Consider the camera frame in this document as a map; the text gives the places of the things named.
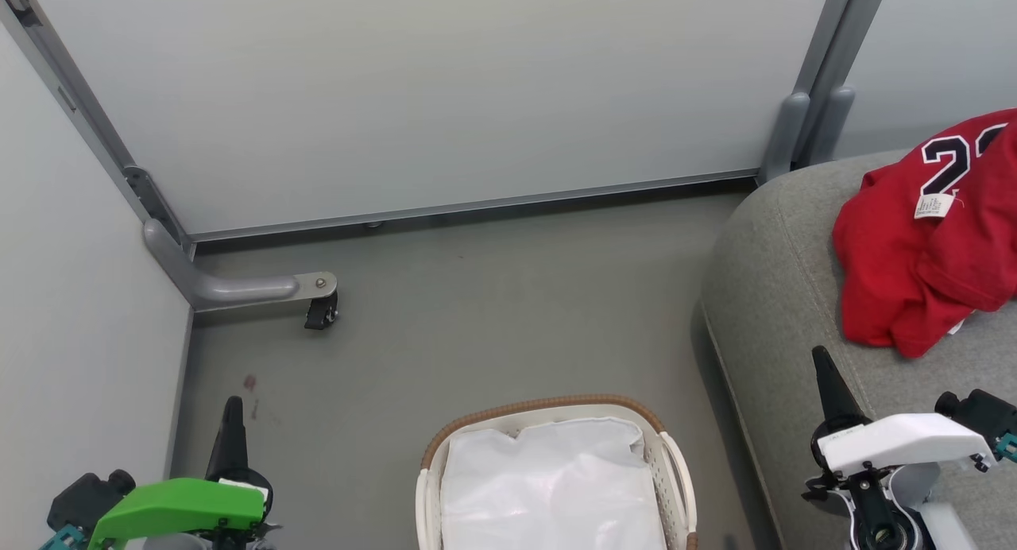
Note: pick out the grey fabric sofa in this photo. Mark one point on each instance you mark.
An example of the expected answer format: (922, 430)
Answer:
(779, 296)

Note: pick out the white plastic bag liner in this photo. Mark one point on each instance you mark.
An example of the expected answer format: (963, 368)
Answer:
(548, 486)

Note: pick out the grey double partition post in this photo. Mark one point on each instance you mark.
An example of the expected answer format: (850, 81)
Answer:
(786, 137)

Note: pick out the red Bulls basketball jersey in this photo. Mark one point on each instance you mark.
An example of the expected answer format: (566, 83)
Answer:
(890, 280)

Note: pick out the white laundry basket brown rim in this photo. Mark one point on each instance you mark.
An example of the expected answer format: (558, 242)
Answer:
(548, 401)

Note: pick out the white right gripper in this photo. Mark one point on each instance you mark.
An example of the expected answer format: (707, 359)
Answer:
(898, 443)

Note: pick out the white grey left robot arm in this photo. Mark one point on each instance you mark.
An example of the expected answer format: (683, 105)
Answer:
(167, 544)

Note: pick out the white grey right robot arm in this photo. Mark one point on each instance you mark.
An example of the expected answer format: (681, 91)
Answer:
(949, 526)

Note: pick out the grey partition bottom rail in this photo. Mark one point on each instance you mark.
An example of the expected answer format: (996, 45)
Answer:
(477, 207)

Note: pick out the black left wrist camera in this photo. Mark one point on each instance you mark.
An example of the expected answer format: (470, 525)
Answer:
(87, 498)

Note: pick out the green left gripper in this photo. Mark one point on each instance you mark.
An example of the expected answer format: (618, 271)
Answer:
(175, 506)

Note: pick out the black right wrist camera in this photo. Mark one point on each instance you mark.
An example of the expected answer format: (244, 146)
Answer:
(985, 415)

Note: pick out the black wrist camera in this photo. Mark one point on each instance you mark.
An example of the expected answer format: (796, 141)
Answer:
(87, 498)
(985, 415)

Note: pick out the black caster wheel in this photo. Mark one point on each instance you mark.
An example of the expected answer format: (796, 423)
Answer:
(320, 313)

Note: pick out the grey partition post with foot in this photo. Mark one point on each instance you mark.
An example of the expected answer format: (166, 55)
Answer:
(230, 286)

